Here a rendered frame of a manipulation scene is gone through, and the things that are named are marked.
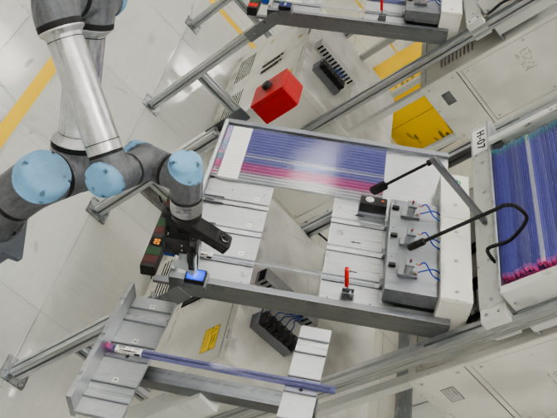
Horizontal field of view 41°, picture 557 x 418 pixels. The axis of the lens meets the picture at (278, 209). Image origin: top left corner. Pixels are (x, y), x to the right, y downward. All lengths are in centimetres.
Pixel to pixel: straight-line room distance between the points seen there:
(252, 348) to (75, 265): 80
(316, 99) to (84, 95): 179
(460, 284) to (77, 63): 104
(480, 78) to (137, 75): 148
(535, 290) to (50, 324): 153
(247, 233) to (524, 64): 152
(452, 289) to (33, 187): 101
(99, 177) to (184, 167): 18
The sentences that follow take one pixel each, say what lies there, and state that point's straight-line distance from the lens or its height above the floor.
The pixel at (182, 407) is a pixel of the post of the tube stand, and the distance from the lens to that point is 173.
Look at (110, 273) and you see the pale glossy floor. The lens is 281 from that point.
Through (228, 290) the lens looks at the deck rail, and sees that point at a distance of 190.
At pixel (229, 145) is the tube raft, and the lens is 231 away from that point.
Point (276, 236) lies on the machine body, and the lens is 252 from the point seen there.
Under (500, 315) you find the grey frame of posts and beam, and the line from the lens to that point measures 182.
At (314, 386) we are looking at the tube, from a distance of 160.
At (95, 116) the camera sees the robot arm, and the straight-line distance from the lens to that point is 157.
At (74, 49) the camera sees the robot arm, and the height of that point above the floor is 102.
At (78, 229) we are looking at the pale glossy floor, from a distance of 279.
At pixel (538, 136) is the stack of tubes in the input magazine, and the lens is 215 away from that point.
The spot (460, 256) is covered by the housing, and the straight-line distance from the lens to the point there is 198.
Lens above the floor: 199
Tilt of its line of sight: 32 degrees down
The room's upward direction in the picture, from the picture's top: 62 degrees clockwise
